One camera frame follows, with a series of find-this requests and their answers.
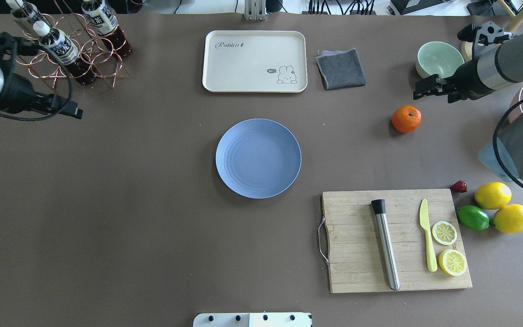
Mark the yellow plastic knife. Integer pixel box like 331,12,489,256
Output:
419,198,438,273

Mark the lemon slice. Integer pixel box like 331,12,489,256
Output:
431,221,458,246
438,249,468,277

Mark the yellow lemon upper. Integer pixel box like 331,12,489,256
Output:
474,182,512,210

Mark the yellow lemon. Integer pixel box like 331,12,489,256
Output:
474,182,512,210
493,203,523,233

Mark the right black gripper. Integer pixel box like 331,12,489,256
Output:
413,60,487,104

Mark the red strawberry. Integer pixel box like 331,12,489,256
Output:
450,180,468,194

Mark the cream rabbit tray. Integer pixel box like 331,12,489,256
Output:
202,30,308,93

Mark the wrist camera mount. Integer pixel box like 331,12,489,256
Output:
457,21,515,62
0,32,40,59

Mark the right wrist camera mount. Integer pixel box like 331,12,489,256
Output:
457,21,515,62

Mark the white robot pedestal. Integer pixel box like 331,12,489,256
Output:
192,312,313,327

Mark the lemon slice lower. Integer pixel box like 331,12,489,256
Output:
438,249,468,277

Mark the blue plate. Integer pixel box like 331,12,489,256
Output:
215,118,302,199

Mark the tea bottle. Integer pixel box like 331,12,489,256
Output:
6,0,49,36
81,0,132,58
33,21,96,84

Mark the copper wire bottle rack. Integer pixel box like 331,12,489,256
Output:
7,0,132,84

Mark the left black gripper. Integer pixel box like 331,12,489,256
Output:
0,73,83,119

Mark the orange mandarin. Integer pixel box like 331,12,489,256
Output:
391,105,423,133

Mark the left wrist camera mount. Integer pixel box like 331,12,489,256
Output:
0,32,40,59

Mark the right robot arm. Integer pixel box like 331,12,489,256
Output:
413,21,523,189

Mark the wooden stand with base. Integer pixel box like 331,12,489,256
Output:
461,0,523,62

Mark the tea bottle back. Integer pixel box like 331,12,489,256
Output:
6,0,49,36

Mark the green bowl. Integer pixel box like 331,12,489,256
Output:
415,41,464,79

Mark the green lime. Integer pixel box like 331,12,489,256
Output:
456,205,490,231

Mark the tea bottle front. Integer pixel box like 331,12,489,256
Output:
33,21,96,84

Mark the aluminium frame post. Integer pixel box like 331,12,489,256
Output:
244,0,267,21

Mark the lemon slice upper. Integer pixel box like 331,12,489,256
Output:
431,221,458,246

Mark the steel muddler black tip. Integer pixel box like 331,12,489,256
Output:
371,199,401,291

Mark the yellow lemon lower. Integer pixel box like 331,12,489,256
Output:
493,203,523,233

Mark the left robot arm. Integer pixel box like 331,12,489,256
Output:
0,81,92,205

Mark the grey folded cloth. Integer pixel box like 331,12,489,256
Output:
315,48,366,90

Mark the tea bottle middle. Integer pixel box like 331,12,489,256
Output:
81,0,132,58

